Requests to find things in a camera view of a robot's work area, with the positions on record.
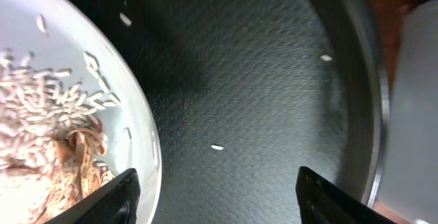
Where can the grey plate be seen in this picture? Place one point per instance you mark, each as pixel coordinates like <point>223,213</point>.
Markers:
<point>54,36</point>

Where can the round black serving tray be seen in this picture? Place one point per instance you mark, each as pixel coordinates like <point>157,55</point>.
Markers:
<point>245,92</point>

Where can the clear plastic bin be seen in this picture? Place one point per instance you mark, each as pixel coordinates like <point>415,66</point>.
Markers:
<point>409,181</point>

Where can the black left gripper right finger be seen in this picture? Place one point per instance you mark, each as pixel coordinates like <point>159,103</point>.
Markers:
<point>321,202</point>

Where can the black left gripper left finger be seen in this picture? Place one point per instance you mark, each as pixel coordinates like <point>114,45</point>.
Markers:
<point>114,203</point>

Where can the rice and food scraps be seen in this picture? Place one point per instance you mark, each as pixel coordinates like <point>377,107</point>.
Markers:
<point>51,140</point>

